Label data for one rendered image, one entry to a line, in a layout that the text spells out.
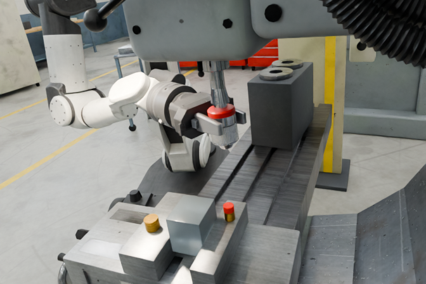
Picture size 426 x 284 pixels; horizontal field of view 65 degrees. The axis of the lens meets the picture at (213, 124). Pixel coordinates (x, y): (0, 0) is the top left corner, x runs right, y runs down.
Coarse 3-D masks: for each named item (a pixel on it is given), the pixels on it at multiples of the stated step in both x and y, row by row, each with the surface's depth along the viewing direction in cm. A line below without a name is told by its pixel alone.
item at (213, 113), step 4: (228, 104) 57; (212, 108) 56; (228, 108) 55; (232, 108) 55; (208, 112) 55; (212, 112) 54; (216, 112) 54; (220, 112) 54; (224, 112) 54; (228, 112) 54; (232, 112) 54; (212, 116) 54; (216, 116) 54; (220, 116) 54; (224, 116) 54; (228, 116) 54
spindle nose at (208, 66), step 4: (204, 64) 51; (208, 64) 51; (212, 64) 51; (216, 64) 51; (220, 64) 51; (224, 64) 51; (228, 64) 52; (204, 68) 52; (208, 68) 51; (212, 68) 51; (216, 68) 51; (220, 68) 51; (224, 68) 51
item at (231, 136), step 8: (224, 120) 54; (232, 120) 55; (224, 128) 55; (232, 128) 55; (216, 136) 56; (224, 136) 55; (232, 136) 56; (216, 144) 56; (224, 144) 56; (232, 144) 56
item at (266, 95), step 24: (264, 72) 90; (288, 72) 87; (312, 72) 99; (264, 96) 87; (288, 96) 84; (312, 96) 102; (264, 120) 90; (288, 120) 87; (264, 144) 93; (288, 144) 90
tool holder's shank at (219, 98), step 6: (210, 72) 53; (216, 72) 52; (222, 72) 53; (210, 78) 53; (216, 78) 53; (222, 78) 53; (210, 84) 54; (216, 84) 53; (222, 84) 53; (210, 90) 54; (216, 90) 53; (222, 90) 53; (210, 96) 55; (216, 96) 54; (222, 96) 54; (210, 102) 55; (216, 102) 54; (222, 102) 54; (228, 102) 55; (216, 108) 55; (222, 108) 55
